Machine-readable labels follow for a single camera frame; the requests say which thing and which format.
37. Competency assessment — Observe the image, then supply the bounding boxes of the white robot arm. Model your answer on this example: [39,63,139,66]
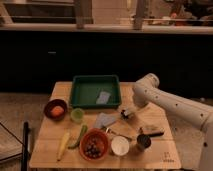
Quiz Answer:
[132,73,213,171]

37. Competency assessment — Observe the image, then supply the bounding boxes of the grey cloth on table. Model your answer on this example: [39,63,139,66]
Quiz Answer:
[93,113,116,129]

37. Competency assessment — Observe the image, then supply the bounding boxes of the grey cloth in tray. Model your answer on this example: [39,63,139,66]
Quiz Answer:
[96,91,111,104]

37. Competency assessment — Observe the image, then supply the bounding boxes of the metal spoon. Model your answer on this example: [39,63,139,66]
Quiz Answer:
[103,127,132,141]

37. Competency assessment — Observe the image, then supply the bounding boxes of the white cup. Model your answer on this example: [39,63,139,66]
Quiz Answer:
[111,136,130,156]

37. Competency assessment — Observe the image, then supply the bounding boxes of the orange bowl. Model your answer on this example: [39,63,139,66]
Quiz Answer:
[79,128,110,161]

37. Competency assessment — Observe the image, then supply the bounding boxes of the green cucumber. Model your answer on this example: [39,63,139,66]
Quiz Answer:
[68,125,88,149]

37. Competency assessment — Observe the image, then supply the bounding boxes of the green plastic tray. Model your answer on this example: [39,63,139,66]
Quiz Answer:
[70,75,122,109]

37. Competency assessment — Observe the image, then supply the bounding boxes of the small green cup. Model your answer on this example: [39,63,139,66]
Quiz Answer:
[70,108,84,124]

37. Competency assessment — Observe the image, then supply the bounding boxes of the dark grapes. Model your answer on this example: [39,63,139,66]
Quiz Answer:
[84,138,101,159]

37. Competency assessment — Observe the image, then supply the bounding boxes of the yellow corn cob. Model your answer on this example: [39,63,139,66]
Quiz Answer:
[57,132,70,161]

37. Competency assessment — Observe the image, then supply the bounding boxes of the orange fruit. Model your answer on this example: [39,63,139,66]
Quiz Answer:
[51,106,64,117]

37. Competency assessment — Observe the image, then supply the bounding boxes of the dark red bowl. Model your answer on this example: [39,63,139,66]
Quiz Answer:
[44,99,68,121]

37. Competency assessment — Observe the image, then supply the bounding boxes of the sponge with black handle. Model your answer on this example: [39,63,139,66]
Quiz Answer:
[139,125,164,137]

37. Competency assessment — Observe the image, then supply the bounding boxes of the black chair frame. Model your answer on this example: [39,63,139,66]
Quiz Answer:
[0,122,31,171]

